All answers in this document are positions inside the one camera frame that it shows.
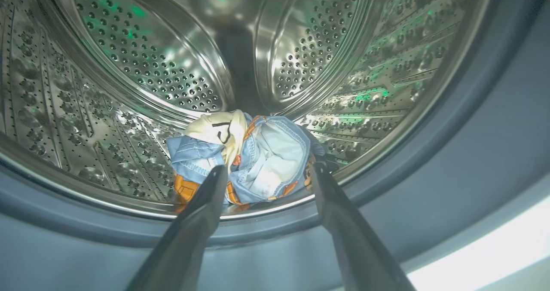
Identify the grey rubber door gasket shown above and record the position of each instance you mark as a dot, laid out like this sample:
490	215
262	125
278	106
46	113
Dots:
494	132

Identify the white front-load washing machine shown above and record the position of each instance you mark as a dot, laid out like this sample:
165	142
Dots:
494	248

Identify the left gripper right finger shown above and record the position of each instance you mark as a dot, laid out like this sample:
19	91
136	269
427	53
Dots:
356	243

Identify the blue cartoon print garment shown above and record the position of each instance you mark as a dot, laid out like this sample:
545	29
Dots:
275	157

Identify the perforated steel drum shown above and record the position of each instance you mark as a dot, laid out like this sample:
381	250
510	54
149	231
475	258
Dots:
129	67

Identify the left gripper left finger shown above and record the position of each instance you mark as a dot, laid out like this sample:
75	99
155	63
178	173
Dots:
193	235

